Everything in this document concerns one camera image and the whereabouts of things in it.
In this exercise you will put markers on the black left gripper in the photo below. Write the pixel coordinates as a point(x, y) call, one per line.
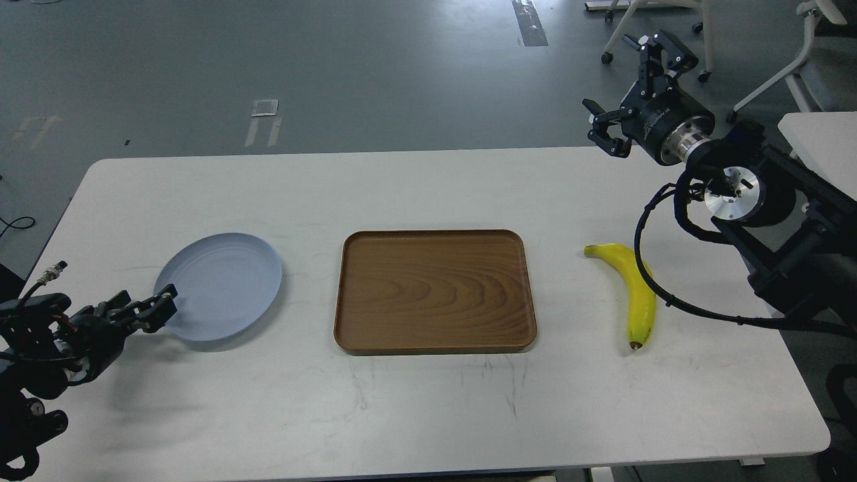
point(95, 336)

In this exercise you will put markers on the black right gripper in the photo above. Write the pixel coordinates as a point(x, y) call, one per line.
point(660, 106)

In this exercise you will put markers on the light blue round plate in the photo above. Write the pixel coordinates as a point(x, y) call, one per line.
point(224, 283)

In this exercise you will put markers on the yellow banana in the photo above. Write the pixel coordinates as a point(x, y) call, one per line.
point(641, 311)

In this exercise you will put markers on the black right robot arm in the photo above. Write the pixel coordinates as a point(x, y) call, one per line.
point(794, 229)

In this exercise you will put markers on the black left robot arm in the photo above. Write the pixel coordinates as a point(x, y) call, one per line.
point(48, 351)

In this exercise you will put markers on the grey floor tape strip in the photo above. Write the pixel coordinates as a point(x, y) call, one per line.
point(532, 32)

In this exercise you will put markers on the white rolling chair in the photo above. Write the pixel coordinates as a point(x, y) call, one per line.
point(822, 76)

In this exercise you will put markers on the white side table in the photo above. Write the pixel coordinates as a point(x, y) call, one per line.
point(826, 143)

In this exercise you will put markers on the brown wooden tray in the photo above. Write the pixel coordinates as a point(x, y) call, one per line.
point(434, 292)

